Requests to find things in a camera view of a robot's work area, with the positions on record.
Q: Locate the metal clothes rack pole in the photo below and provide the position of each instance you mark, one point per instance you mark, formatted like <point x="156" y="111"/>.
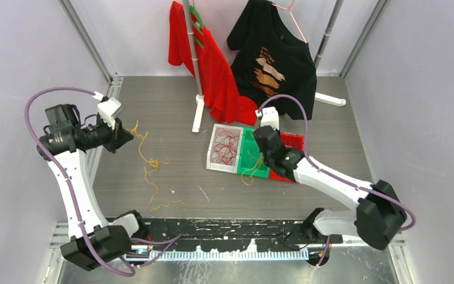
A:
<point x="192" y="49"/>

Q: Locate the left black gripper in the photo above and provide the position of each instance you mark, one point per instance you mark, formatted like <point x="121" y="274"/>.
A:
<point x="118" y="137"/>

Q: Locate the pink clothes hanger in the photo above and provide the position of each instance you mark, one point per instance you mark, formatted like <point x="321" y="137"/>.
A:
<point x="289" y="9"/>

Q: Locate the right metal rack pole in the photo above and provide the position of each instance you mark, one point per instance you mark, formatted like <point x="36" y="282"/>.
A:
<point x="327" y="32"/>

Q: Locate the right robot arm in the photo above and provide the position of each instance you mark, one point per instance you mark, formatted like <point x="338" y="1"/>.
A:
<point x="375" y="213"/>

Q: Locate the green plastic bin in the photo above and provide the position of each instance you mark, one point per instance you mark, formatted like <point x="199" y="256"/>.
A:
<point x="251" y="161"/>

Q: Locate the red plastic bin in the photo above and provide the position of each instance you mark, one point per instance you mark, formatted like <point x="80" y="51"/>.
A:
<point x="290" y="140"/>

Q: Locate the green clothes hanger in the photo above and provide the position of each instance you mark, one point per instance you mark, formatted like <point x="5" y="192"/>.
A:
<point x="197" y="28"/>

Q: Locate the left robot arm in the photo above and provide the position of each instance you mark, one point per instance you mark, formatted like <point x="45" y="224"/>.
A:
<point x="92" y="237"/>

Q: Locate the red t-shirt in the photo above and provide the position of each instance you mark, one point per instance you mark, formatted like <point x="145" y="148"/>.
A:
<point x="218" y="84"/>

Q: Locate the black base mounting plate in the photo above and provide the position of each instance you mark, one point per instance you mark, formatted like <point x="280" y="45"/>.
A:
<point x="236" y="235"/>

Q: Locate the white plastic bin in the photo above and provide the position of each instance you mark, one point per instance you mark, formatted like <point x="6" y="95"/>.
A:
<point x="224" y="148"/>

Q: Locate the black printed t-shirt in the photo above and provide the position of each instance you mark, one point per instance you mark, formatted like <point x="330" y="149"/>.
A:
<point x="271" y="61"/>

